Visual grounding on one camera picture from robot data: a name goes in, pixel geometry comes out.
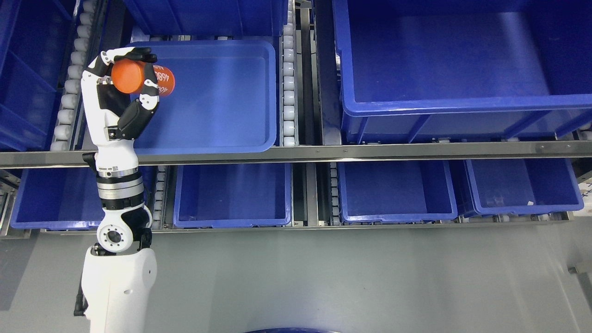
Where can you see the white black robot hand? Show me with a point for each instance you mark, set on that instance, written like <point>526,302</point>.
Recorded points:
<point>113,119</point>

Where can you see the orange cylindrical capacitor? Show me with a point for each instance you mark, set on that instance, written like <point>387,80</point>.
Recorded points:
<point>128,77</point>

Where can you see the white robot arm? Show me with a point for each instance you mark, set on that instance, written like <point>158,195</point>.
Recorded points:
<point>120,269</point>

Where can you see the white roller track left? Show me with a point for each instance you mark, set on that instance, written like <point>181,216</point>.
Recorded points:
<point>69,119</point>

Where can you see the white roller track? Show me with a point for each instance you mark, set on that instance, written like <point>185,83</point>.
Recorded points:
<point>69,119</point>
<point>288,117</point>

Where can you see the blue bin lower left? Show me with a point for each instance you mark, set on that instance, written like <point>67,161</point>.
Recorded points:
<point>80,199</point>

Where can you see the shallow blue tray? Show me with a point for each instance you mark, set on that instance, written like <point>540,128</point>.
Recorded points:
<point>224,101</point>

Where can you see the blue bin far left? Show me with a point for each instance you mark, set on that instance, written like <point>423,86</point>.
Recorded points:
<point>34,36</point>

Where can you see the blue bin top centre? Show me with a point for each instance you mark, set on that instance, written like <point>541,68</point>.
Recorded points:
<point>235,18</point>

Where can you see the white roller track centre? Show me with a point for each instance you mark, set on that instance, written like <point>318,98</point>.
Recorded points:
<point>288,117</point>

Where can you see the blue bin lower right centre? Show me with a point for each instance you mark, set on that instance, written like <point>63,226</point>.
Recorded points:
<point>394,192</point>

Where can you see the large blue bin upper right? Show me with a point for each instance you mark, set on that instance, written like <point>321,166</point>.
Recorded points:
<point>463,70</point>

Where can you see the blue bin lower far right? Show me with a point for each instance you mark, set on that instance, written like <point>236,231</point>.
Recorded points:
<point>515,187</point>

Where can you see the steel shelf front rail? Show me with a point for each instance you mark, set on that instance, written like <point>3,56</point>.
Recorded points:
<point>358,153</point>

